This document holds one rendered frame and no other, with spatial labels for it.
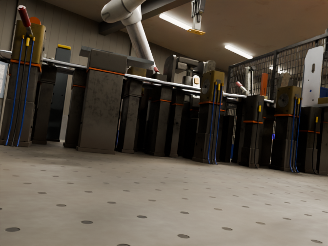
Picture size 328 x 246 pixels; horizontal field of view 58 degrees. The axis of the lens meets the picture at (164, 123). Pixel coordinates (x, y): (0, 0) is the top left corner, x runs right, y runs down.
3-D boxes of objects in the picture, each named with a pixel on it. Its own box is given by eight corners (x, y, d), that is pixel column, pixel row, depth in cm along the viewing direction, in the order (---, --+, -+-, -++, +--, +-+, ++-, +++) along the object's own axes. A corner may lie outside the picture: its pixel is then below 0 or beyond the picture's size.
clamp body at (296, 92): (288, 173, 114) (297, 84, 116) (267, 169, 125) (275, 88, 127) (301, 174, 116) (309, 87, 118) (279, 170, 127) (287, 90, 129)
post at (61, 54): (42, 140, 136) (55, 47, 138) (43, 139, 143) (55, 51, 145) (59, 142, 138) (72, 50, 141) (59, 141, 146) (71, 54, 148)
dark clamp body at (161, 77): (145, 153, 138) (154, 72, 141) (138, 151, 150) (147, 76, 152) (159, 154, 141) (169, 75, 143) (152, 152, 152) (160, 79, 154)
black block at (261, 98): (253, 169, 113) (260, 93, 115) (237, 165, 122) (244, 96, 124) (263, 170, 115) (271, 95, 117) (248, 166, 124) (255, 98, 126)
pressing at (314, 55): (317, 111, 147) (323, 44, 149) (299, 112, 158) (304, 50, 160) (317, 111, 147) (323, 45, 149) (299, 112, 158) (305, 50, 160)
